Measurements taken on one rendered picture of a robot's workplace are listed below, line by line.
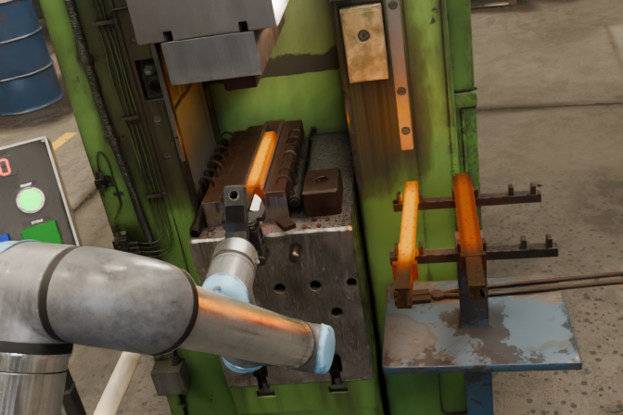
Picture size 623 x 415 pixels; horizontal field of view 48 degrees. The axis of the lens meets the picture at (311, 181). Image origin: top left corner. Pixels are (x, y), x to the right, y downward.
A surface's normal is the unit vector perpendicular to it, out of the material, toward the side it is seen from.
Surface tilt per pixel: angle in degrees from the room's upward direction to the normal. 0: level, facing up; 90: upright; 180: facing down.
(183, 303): 74
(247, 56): 90
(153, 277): 47
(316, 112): 90
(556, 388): 0
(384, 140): 90
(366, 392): 90
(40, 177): 60
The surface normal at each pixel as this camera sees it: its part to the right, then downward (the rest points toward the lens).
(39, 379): 0.71, -0.04
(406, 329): -0.15, -0.88
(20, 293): -0.38, -0.08
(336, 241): -0.08, 0.46
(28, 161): 0.22, -0.11
